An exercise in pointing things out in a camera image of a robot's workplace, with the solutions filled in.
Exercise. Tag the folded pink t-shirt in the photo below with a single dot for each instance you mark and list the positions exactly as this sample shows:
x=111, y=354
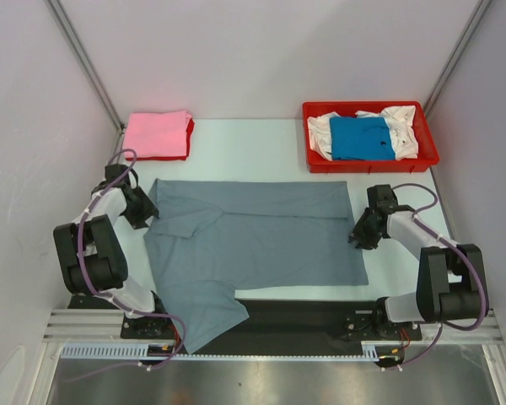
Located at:
x=156, y=131

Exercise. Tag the white t-shirt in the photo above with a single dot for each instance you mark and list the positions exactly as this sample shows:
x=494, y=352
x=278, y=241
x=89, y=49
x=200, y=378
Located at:
x=398, y=118

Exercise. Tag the white slotted cable duct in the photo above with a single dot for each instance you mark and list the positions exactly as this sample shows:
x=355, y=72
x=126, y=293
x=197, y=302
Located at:
x=152, y=352

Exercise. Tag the aluminium corner post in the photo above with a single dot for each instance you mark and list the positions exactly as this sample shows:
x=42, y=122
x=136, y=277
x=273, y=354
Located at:
x=77, y=48
x=473, y=24

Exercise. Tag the right aluminium corner post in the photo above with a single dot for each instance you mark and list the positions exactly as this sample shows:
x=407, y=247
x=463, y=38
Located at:
x=473, y=24

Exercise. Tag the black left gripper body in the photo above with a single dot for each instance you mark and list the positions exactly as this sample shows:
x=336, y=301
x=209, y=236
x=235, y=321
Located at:
x=140, y=210

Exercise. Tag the grey polo shirt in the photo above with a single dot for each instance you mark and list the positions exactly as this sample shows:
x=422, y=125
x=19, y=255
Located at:
x=214, y=238

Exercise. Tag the black mounting base plate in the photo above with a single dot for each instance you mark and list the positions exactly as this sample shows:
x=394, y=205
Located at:
x=274, y=328

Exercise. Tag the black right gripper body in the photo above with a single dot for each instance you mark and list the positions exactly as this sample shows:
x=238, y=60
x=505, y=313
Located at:
x=364, y=233

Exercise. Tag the blue t-shirt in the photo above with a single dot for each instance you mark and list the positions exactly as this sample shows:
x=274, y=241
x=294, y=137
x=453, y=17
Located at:
x=366, y=139

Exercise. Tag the red plastic bin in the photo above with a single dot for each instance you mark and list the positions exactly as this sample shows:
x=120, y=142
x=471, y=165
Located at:
x=428, y=154

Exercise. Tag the folded red t-shirt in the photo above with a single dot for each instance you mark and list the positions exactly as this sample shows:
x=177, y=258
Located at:
x=189, y=135

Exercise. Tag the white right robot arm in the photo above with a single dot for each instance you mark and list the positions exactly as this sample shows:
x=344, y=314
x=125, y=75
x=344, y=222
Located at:
x=451, y=285

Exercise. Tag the left aluminium corner post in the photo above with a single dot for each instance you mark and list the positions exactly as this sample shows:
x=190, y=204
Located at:
x=77, y=48

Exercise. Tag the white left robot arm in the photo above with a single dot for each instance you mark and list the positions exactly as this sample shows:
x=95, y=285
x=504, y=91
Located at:
x=89, y=252

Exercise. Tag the aluminium frame rail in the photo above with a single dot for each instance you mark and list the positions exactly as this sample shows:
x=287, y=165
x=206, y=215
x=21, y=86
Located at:
x=104, y=326

